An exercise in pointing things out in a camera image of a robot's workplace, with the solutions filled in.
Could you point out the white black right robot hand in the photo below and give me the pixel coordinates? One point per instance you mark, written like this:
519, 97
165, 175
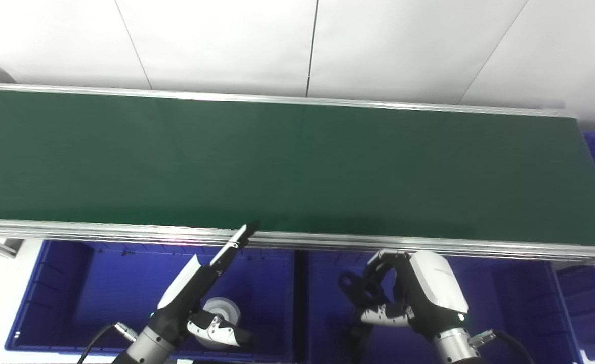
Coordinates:
434, 288

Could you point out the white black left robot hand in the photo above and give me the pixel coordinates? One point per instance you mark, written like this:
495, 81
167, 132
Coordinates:
178, 298

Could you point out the black flanged machine part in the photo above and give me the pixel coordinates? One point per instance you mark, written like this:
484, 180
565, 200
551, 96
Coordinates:
350, 285

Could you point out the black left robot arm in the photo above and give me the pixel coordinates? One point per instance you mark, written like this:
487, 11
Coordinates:
145, 346

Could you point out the white round part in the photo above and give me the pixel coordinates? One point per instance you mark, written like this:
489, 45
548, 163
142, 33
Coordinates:
224, 306

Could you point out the blue plastic bin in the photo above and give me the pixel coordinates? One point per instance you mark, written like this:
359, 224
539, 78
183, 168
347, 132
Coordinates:
100, 293
593, 308
510, 293

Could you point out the green conveyor belt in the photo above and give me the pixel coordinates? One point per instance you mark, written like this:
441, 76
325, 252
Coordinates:
100, 230
297, 167

